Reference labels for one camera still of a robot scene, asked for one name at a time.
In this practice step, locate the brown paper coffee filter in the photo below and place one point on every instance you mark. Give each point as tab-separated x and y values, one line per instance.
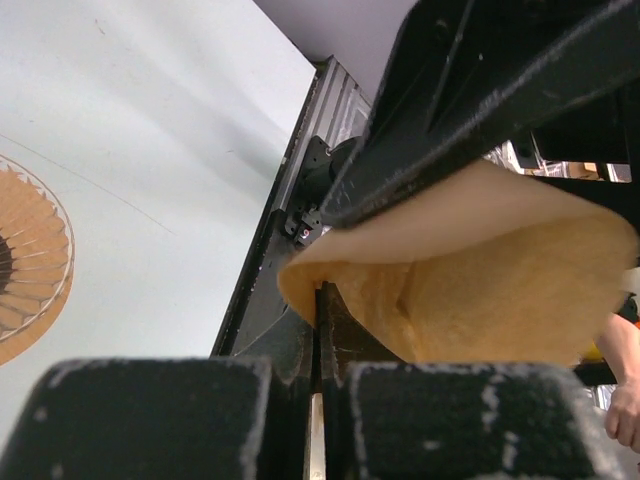
485	266

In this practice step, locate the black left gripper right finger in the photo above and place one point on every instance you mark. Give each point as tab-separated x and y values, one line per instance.
388	419

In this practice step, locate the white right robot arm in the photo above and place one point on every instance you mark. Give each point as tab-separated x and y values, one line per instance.
603	131

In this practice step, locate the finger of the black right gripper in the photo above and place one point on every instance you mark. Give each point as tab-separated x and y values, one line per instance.
465	76

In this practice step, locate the background storage shelf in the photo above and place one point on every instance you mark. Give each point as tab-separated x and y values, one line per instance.
565	165

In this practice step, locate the background person's forearm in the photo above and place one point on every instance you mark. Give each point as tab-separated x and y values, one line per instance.
619	346

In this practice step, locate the background person's hand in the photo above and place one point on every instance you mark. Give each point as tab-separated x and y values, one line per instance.
622	417

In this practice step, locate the aluminium frame rail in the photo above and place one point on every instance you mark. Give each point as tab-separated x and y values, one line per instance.
334	112

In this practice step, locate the clear glass dripper cone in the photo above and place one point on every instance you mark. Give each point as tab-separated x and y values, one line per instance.
37	251

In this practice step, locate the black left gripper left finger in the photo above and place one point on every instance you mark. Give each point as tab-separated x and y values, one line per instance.
227	417

